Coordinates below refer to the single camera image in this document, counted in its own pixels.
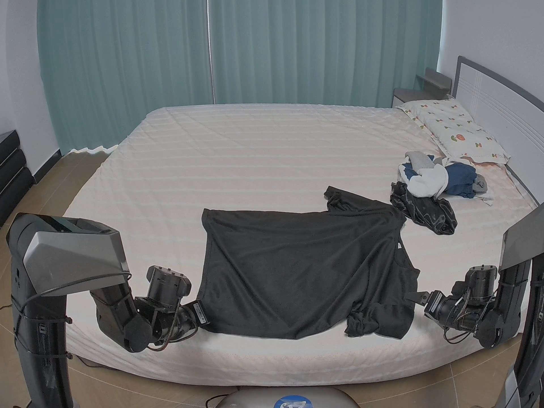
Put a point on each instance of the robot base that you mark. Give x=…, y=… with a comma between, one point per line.
x=255, y=400

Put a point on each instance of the grey bedside table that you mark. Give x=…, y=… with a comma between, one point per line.
x=418, y=94

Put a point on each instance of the white printed pillow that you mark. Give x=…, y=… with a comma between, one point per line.
x=454, y=130

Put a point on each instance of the black T-shirt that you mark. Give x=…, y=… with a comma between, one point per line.
x=297, y=270

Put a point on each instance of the black chest of drawers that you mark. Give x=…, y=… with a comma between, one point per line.
x=12, y=172

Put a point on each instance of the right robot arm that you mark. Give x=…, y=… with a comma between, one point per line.
x=510, y=287

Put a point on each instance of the pile of clothes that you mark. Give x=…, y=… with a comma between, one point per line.
x=425, y=185

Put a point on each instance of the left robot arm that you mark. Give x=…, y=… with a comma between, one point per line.
x=72, y=249

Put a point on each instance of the bed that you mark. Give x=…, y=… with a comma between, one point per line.
x=255, y=164

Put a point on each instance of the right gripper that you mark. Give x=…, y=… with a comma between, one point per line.
x=437, y=306

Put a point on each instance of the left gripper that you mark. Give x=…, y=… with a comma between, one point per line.
x=193, y=319

